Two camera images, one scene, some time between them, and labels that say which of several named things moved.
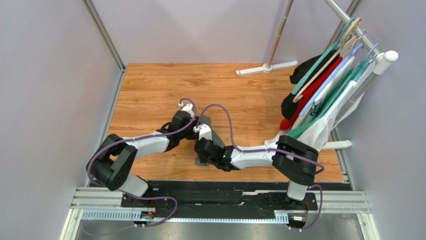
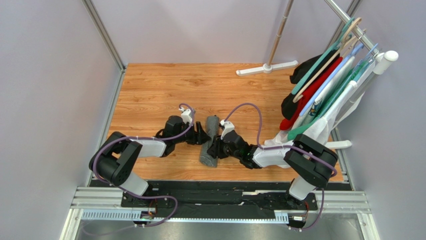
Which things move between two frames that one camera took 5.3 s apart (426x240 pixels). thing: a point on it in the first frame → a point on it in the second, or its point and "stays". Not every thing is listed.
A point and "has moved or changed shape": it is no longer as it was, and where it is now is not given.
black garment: [289, 106] stays
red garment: [289, 123] stays
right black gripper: [202, 154] → [219, 146]
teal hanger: [343, 35] stays
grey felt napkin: [205, 120] has moved or changed shape
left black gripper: [195, 121] stays
